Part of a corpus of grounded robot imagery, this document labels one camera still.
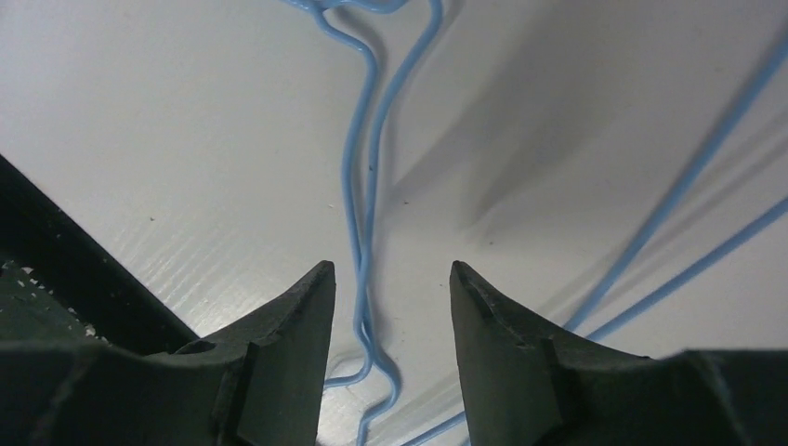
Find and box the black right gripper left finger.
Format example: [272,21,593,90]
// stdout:
[1,261,335,445]

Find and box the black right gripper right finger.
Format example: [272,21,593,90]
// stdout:
[450,261,787,445]

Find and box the blue wire hanger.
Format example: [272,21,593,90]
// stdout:
[357,0,788,446]
[289,1,443,445]

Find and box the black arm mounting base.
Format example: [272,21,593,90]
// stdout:
[1,159,198,355]

